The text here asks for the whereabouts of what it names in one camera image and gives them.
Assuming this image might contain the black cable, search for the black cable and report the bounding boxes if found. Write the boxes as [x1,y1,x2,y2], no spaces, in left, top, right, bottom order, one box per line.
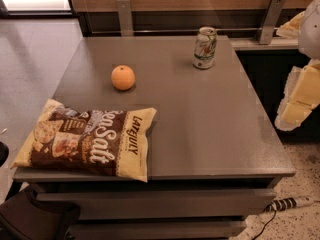
[251,209,278,240]

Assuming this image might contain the orange fruit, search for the orange fruit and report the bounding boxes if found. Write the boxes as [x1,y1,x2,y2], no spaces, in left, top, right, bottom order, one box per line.
[111,65,135,91]

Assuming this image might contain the dark round object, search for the dark round object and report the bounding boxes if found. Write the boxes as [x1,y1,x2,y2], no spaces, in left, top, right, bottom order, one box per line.
[0,142,9,167]

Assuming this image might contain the grey drawer cabinet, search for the grey drawer cabinet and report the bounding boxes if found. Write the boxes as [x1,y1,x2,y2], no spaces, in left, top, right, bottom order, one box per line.
[14,37,295,240]

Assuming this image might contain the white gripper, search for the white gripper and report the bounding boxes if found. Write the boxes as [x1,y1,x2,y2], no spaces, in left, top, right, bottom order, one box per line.
[275,0,320,131]

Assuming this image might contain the brown yellow chip bag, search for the brown yellow chip bag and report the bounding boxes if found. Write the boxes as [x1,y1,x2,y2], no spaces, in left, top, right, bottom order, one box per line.
[12,99,156,182]

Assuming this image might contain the left metal wall bracket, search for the left metal wall bracket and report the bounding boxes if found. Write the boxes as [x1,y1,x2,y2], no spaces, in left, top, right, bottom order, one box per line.
[116,0,134,37]

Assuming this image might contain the black chair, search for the black chair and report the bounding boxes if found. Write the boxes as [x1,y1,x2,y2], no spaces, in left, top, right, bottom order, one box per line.
[0,187,80,240]

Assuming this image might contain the right metal wall bracket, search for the right metal wall bracket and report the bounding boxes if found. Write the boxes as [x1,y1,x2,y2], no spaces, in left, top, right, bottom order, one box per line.
[257,0,286,45]

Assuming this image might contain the green white 7up can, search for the green white 7up can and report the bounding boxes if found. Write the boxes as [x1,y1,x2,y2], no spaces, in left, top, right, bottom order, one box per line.
[193,26,217,69]

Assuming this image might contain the metal wall bracket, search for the metal wall bracket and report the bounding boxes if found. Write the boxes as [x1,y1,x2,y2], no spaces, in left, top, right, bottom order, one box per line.
[116,0,134,37]
[257,0,286,45]

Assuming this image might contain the metal rail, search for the metal rail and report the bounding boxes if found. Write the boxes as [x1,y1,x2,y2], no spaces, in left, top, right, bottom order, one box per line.
[90,26,281,36]

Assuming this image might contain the white power strip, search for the white power strip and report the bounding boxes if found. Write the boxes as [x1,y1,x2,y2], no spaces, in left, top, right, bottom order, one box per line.
[264,196,314,212]

